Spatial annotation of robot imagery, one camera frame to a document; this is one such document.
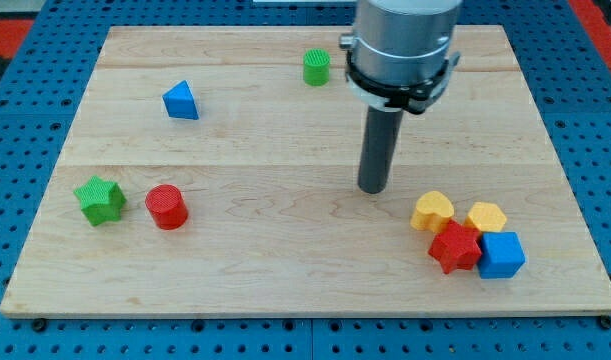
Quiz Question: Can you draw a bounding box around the yellow heart block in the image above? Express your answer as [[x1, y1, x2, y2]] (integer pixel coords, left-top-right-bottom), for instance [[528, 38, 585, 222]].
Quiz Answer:
[[410, 191, 455, 234]]

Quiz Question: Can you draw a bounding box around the blue cube block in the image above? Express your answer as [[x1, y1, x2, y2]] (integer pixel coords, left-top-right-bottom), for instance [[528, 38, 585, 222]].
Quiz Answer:
[[477, 232, 526, 279]]

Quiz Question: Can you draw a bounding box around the blue triangle block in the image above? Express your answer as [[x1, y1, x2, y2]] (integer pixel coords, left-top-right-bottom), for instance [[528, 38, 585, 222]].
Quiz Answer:
[[162, 80, 199, 120]]

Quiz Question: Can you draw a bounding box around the green cylinder block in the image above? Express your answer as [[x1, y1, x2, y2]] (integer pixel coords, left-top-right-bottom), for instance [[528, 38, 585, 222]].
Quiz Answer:
[[303, 48, 330, 86]]

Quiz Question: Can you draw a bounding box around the yellow hexagon block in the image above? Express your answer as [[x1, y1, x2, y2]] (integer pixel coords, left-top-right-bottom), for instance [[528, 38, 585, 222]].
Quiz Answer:
[[464, 202, 507, 232]]

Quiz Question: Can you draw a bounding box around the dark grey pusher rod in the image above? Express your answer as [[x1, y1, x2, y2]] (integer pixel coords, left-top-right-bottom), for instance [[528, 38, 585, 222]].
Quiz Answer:
[[357, 107, 403, 194]]

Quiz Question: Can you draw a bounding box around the red star block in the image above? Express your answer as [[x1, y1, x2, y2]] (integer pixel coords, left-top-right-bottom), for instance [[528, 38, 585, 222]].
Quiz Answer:
[[428, 220, 482, 274]]

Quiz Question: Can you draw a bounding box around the wooden board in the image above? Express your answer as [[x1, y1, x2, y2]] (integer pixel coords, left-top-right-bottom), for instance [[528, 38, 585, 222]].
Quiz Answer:
[[0, 25, 611, 319]]

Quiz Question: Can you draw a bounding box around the red cylinder block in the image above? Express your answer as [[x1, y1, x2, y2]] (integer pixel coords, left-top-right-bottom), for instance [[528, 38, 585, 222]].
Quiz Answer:
[[145, 184, 189, 230]]

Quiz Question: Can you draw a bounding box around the green star block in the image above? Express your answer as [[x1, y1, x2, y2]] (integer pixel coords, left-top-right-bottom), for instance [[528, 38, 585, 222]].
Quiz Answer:
[[73, 175, 126, 226]]

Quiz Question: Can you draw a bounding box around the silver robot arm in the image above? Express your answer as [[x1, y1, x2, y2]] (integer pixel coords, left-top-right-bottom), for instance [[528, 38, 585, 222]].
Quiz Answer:
[[339, 0, 462, 115]]

